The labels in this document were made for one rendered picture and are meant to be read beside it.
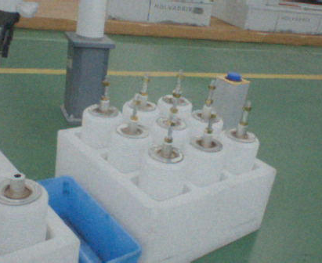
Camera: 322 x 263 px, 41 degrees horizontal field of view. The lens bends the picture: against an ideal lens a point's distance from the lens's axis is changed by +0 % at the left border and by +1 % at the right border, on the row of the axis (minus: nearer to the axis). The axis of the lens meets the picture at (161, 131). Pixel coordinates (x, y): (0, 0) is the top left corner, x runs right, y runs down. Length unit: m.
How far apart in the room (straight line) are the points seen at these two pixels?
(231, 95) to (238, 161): 0.27
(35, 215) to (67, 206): 0.36
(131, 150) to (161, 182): 0.11
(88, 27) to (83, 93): 0.23
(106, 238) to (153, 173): 0.18
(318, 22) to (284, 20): 0.36
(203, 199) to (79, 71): 0.76
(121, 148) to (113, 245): 0.20
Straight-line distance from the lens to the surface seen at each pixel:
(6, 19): 1.21
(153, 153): 0.88
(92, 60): 1.51
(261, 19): 3.69
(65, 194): 1.05
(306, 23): 4.00
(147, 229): 0.87
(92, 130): 1.03
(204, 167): 0.94
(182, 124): 1.04
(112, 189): 0.93
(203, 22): 3.41
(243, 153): 1.02
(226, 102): 1.25
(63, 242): 0.74
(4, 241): 0.73
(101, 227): 0.94
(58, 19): 2.95
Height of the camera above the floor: 0.65
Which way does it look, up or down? 24 degrees down
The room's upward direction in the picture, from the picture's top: 10 degrees clockwise
